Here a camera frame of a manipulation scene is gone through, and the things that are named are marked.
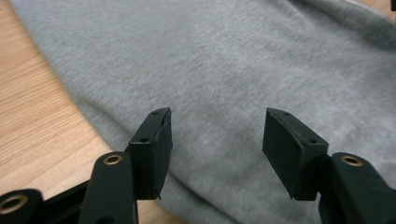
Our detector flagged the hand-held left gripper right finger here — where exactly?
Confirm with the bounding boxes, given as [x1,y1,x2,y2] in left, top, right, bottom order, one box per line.
[262,106,330,202]

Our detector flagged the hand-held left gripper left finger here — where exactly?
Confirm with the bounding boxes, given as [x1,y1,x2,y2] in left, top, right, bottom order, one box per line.
[128,106,174,201]

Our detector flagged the grey sweatpants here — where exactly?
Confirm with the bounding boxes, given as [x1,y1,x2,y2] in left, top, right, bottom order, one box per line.
[8,0,396,224]

